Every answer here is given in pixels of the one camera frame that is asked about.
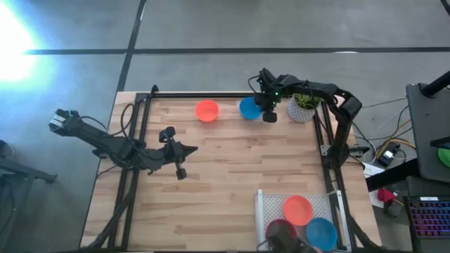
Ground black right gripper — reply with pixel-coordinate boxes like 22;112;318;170
252;68;282;124

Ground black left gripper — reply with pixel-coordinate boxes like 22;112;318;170
146;126;199;181

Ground blue plastic mini bowl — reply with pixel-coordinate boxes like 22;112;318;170
238;96;264;121
304;217;338;252

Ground orange plastic mini bowl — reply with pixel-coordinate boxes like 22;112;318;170
194;99;220;123
283;195;314;227

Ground red plastic mini bowl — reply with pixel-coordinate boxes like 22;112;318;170
265;218;298;247

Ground succulent in white patterned pot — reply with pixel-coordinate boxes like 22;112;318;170
287;91;326;124

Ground white perforated metal tray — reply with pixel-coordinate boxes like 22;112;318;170
253;190;352;253

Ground white paper sheet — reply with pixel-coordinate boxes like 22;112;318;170
361;163;386;179

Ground black power box white plug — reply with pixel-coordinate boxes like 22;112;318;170
374;149;398;168

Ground small red object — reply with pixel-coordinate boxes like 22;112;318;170
376;188;397;204

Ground black metal stand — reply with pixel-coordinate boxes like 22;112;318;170
0;140;57;253

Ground black side desk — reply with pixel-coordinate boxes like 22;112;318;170
406;82;450;183

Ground black metal pole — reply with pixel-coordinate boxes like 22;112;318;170
420;70;450;98

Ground green round object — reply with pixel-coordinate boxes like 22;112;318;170
437;147;450;169

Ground backlit black keyboard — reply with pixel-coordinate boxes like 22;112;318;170
404;196;450;240

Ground black aluminium table frame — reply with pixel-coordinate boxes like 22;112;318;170
107;84;383;253

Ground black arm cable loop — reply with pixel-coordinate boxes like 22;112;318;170
120;102;137;141

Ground tangled floor cables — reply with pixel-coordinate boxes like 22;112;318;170
349;101;416;176

